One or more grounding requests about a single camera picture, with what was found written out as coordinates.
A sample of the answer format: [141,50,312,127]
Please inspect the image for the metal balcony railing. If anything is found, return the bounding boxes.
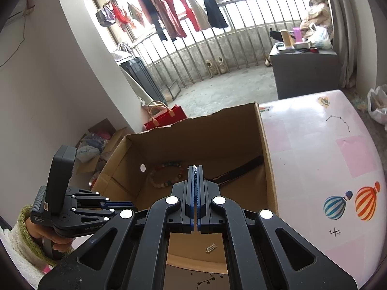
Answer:
[112,0,312,88]

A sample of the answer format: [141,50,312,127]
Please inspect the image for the multicoloured bead bracelet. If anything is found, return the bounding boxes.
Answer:
[146,161,185,189]

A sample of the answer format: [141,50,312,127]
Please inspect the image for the grey curtain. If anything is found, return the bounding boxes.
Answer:
[328,0,375,89]

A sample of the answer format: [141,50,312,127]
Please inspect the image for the person's left hand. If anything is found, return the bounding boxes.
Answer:
[27,222,74,253]

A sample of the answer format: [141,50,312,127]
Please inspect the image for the grey cloth bag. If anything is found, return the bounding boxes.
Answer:
[116,42,134,59]

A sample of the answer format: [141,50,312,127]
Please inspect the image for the translucent plastic bag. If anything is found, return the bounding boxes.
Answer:
[310,22,331,50]

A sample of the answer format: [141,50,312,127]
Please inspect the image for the large brown cardboard box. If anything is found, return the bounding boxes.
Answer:
[91,103,279,275]

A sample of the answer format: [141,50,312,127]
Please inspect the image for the beige cloth pile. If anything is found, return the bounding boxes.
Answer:
[299,0,333,34]

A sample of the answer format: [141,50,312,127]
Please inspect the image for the person's left forearm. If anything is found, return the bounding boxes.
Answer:
[0,204,73,290]

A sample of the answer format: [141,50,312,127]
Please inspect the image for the small metal rack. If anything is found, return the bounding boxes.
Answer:
[162,80,182,100]

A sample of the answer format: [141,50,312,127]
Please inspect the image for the open brown carton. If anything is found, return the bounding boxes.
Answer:
[73,119,135,176]

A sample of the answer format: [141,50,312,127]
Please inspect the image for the row of hanging clothes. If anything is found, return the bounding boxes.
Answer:
[95,0,242,41]

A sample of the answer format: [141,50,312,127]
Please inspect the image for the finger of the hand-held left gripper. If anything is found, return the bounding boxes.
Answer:
[67,188,134,208]
[73,206,138,222]

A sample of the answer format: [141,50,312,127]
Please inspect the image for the white plastic bag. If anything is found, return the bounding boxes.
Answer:
[367,85,387,124]

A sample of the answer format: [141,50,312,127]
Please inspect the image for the tan cylinder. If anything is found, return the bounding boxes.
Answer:
[281,29,294,50]

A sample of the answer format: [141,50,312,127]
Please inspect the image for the red gift bag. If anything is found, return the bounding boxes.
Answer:
[143,101,188,132]

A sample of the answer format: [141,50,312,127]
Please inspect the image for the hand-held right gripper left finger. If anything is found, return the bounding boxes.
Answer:
[38,166,197,290]

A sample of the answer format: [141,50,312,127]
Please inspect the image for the grey cabinet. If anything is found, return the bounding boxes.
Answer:
[269,44,338,100]

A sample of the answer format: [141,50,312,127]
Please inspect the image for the pink strap digital watch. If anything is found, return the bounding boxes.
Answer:
[208,155,264,188]

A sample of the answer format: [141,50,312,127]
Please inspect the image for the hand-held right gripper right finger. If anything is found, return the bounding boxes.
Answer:
[196,166,359,290]

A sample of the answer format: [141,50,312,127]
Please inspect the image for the pile of bagged clothes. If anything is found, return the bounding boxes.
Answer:
[77,131,111,162]

